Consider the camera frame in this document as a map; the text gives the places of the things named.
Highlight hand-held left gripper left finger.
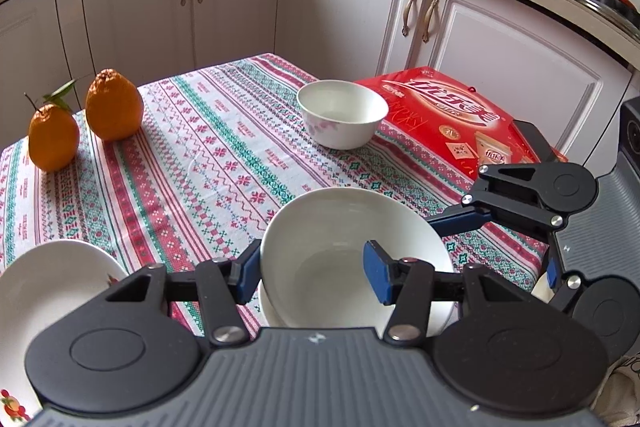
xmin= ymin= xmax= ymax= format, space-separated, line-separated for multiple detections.
xmin=102 ymin=238 xmax=263 ymax=349

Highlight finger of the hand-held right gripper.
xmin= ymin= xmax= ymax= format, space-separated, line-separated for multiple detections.
xmin=545 ymin=252 xmax=585 ymax=309
xmin=425 ymin=163 xmax=568 ymax=238

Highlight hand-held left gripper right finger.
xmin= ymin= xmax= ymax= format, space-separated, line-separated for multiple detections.
xmin=363 ymin=239 xmax=523 ymax=344

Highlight white oval fruit-print plate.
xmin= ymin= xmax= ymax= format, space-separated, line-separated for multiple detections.
xmin=0 ymin=239 xmax=132 ymax=425

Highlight red gift box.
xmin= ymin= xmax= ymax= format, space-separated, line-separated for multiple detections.
xmin=354 ymin=66 xmax=569 ymax=182

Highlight patterned tablecloth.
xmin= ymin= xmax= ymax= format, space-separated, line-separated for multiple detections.
xmin=0 ymin=53 xmax=551 ymax=408

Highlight patterned cloth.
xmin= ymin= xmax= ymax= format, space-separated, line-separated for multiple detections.
xmin=592 ymin=353 xmax=640 ymax=427

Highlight white floral bowl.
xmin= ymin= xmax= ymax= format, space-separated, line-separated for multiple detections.
xmin=296 ymin=79 xmax=390 ymax=151

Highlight red-lid pot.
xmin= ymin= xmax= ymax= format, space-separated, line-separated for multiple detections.
xmin=567 ymin=0 xmax=640 ymax=30

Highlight large orange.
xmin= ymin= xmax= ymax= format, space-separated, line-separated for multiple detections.
xmin=85 ymin=68 xmax=145 ymax=142

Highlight white kitchen cabinet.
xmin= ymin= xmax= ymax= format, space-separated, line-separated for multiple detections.
xmin=0 ymin=0 xmax=640 ymax=168

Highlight orange with leaf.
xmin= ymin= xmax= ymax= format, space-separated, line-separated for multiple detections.
xmin=24 ymin=79 xmax=81 ymax=174

